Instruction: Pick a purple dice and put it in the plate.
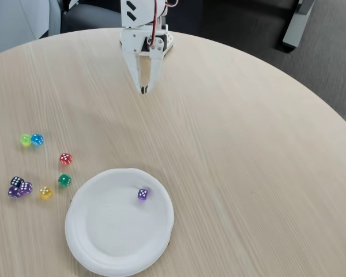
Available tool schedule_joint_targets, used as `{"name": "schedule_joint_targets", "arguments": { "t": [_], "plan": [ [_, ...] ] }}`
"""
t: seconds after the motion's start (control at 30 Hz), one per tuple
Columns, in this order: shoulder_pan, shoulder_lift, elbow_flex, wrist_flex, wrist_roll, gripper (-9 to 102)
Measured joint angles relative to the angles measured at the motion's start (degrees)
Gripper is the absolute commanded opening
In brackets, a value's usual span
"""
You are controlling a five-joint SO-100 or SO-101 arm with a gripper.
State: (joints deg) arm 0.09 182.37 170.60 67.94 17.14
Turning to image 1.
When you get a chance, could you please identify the yellow translucent dice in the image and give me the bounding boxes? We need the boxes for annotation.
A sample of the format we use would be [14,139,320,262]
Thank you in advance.
[39,186,54,200]

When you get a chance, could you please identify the dark grey chair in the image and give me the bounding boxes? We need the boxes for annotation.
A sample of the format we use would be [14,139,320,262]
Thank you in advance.
[60,2,122,34]

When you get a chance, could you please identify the lime green translucent dice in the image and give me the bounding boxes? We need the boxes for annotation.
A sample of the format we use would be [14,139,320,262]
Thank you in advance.
[19,133,32,148]

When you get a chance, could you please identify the grey desk leg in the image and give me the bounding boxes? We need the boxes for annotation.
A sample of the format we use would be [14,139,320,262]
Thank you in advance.
[282,0,317,50]

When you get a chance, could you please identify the dark green translucent dice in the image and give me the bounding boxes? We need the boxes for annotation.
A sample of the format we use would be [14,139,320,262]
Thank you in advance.
[58,174,72,188]

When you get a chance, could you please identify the red translucent dice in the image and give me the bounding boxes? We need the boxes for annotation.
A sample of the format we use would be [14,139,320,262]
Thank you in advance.
[59,152,73,166]

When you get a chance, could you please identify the white paper plate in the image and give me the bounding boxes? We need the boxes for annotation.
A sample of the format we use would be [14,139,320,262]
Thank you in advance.
[64,167,175,277]

